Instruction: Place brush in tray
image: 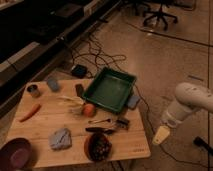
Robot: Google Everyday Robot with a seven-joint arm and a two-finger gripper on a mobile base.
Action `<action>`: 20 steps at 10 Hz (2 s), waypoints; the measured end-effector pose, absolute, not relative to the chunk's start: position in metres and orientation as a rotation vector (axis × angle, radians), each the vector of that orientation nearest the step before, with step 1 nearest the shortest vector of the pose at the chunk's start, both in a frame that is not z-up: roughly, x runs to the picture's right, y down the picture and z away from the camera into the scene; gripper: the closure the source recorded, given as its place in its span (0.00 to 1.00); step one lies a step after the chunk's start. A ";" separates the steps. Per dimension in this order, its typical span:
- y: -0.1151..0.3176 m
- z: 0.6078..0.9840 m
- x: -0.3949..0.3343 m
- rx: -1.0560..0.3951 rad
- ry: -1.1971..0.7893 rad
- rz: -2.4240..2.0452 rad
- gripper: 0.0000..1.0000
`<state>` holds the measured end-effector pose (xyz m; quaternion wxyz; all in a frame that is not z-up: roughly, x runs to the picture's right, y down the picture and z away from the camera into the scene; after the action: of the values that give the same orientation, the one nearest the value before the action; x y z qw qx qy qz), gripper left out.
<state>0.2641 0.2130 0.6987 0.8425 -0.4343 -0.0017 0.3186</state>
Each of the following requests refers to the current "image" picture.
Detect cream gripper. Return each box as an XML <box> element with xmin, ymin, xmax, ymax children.
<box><xmin>152</xmin><ymin>125</ymin><xmax>170</xmax><ymax>145</ymax></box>

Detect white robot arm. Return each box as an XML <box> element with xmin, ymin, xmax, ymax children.
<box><xmin>152</xmin><ymin>82</ymin><xmax>213</xmax><ymax>145</ymax></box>

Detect blue sponge beside tray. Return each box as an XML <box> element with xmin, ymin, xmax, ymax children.
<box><xmin>127</xmin><ymin>95</ymin><xmax>140</xmax><ymax>109</ymax></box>

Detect green plastic tray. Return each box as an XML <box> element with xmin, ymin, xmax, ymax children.
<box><xmin>82</xmin><ymin>67</ymin><xmax>136</xmax><ymax>113</ymax></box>

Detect black object at right edge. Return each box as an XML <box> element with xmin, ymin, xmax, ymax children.
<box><xmin>193</xmin><ymin>137</ymin><xmax>213</xmax><ymax>156</ymax></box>

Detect silver spoon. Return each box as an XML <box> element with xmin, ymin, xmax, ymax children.
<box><xmin>88</xmin><ymin>118</ymin><xmax>112</xmax><ymax>124</ymax></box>

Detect brown bowl with food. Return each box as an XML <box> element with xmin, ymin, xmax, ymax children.
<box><xmin>84</xmin><ymin>133</ymin><xmax>112</xmax><ymax>162</ymax></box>

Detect orange fruit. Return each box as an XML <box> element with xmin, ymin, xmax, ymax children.
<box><xmin>83</xmin><ymin>103</ymin><xmax>96</xmax><ymax>117</ymax></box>

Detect black rectangular block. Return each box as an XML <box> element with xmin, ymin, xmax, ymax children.
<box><xmin>75</xmin><ymin>84</ymin><xmax>84</xmax><ymax>97</ymax></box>

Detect grey crumpled cloth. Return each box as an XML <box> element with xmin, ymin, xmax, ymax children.
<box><xmin>49</xmin><ymin>128</ymin><xmax>72</xmax><ymax>150</ymax></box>

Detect black power adapter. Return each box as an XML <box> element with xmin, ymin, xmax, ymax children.
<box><xmin>71</xmin><ymin>64</ymin><xmax>88</xmax><ymax>79</ymax></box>

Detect black office chair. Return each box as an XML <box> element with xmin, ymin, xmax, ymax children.
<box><xmin>127</xmin><ymin>0</ymin><xmax>178</xmax><ymax>30</ymax></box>

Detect orange carrot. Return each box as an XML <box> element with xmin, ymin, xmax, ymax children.
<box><xmin>19</xmin><ymin>104</ymin><xmax>41</xmax><ymax>122</ymax></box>

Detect small metal can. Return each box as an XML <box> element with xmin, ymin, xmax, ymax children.
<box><xmin>27</xmin><ymin>84</ymin><xmax>41</xmax><ymax>98</ymax></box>

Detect purple bowl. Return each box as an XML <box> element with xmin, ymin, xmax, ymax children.
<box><xmin>0</xmin><ymin>138</ymin><xmax>31</xmax><ymax>171</ymax></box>

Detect dark shelf unit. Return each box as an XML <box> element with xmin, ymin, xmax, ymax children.
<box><xmin>0</xmin><ymin>0</ymin><xmax>119</xmax><ymax>115</ymax></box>

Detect black handled brush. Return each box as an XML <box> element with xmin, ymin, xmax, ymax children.
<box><xmin>85</xmin><ymin>127</ymin><xmax>115</xmax><ymax>135</ymax></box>

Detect black floor cables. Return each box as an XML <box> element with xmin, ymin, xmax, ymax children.
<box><xmin>65</xmin><ymin>33</ymin><xmax>128</xmax><ymax>78</ymax></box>

